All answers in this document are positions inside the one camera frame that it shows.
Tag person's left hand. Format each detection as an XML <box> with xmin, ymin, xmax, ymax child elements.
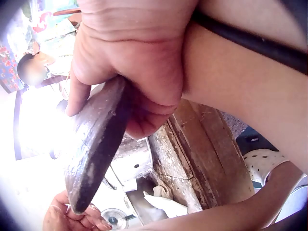
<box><xmin>43</xmin><ymin>190</ymin><xmax>112</xmax><ymax>231</ymax></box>

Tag person's right hand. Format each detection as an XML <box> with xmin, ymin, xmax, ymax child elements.
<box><xmin>65</xmin><ymin>0</ymin><xmax>203</xmax><ymax>139</ymax></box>

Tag person's left fingers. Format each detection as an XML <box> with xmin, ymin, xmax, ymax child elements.
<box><xmin>65</xmin><ymin>203</ymin><xmax>112</xmax><ymax>231</ymax></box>

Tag person's right fingers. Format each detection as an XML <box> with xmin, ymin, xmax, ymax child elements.
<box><xmin>125</xmin><ymin>95</ymin><xmax>181</xmax><ymax>139</ymax></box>

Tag person's right thumb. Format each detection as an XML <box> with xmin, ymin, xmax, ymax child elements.
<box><xmin>65</xmin><ymin>72</ymin><xmax>95</xmax><ymax>117</ymax></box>

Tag dark wooden paddle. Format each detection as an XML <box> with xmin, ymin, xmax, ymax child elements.
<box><xmin>64</xmin><ymin>77</ymin><xmax>134</xmax><ymax>215</ymax></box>

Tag silver metal box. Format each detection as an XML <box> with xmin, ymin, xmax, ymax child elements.
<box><xmin>111</xmin><ymin>136</ymin><xmax>154</xmax><ymax>187</ymax></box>

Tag worn wooden block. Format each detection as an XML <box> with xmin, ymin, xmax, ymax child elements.
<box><xmin>150</xmin><ymin>99</ymin><xmax>255</xmax><ymax>211</ymax></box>

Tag red floral cloth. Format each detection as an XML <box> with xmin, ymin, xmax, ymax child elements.
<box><xmin>0</xmin><ymin>45</ymin><xmax>21</xmax><ymax>93</ymax></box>

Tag crumpled white cloth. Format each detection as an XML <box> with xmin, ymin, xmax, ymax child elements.
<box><xmin>143</xmin><ymin>185</ymin><xmax>189</xmax><ymax>218</ymax></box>

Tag red and white printed fabric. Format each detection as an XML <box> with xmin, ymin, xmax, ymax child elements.
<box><xmin>30</xmin><ymin>11</ymin><xmax>81</xmax><ymax>50</ymax></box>

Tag black flat object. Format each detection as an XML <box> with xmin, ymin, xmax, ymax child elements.
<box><xmin>236</xmin><ymin>127</ymin><xmax>273</xmax><ymax>155</ymax></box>

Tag person's body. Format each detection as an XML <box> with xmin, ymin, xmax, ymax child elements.
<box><xmin>243</xmin><ymin>149</ymin><xmax>305</xmax><ymax>193</ymax></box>

